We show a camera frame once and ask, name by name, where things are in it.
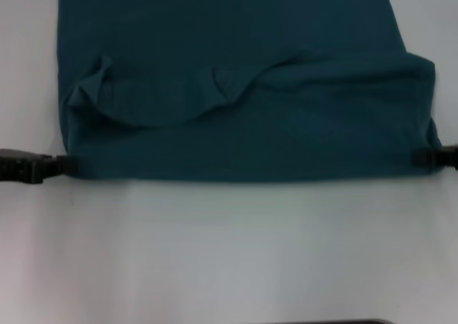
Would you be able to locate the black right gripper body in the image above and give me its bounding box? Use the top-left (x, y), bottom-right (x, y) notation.
top-left (442, 144), bottom-right (458, 170)

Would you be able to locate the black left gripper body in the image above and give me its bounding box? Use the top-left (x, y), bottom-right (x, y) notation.
top-left (0, 147), bottom-right (54, 185)

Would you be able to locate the dark device edge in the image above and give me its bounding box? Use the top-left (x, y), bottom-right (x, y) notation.
top-left (323, 318), bottom-right (396, 324)

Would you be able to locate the teal T-shirt with FREE print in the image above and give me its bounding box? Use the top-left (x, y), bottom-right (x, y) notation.
top-left (56, 0), bottom-right (444, 184)

